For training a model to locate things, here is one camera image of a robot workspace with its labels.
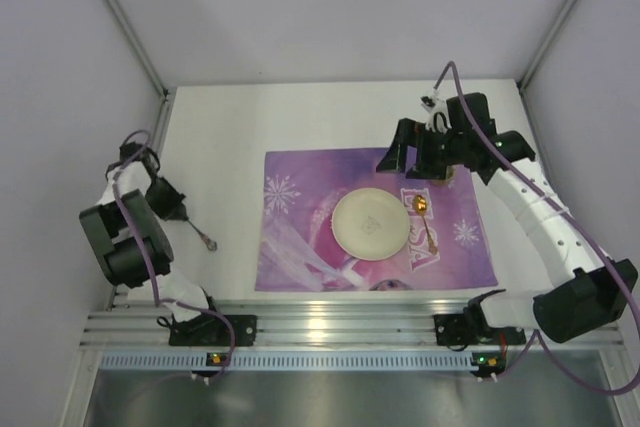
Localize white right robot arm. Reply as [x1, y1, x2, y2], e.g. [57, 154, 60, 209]
[376, 92, 638, 343]

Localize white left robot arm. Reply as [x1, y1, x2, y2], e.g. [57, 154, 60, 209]
[79, 140, 216, 324]

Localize small metal cup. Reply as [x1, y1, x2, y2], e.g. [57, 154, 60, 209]
[429, 166, 456, 187]

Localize gold spoon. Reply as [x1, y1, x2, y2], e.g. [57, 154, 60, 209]
[413, 195, 438, 255]

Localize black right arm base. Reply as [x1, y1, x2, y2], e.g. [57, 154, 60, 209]
[433, 313, 501, 351]

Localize aluminium mounting rail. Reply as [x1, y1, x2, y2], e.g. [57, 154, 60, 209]
[80, 299, 463, 349]

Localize silver purple fork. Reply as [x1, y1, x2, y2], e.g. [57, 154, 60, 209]
[187, 220, 218, 252]

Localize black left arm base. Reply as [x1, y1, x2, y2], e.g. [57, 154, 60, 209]
[156, 314, 258, 347]

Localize cream round plate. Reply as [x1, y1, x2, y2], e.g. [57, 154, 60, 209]
[331, 188, 410, 261]

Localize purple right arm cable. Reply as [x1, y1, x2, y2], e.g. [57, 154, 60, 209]
[422, 61, 640, 396]

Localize purple Elsa placemat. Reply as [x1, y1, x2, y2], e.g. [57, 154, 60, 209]
[255, 148, 498, 293]

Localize white slotted cable duct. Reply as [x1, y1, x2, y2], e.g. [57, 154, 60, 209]
[100, 351, 504, 372]

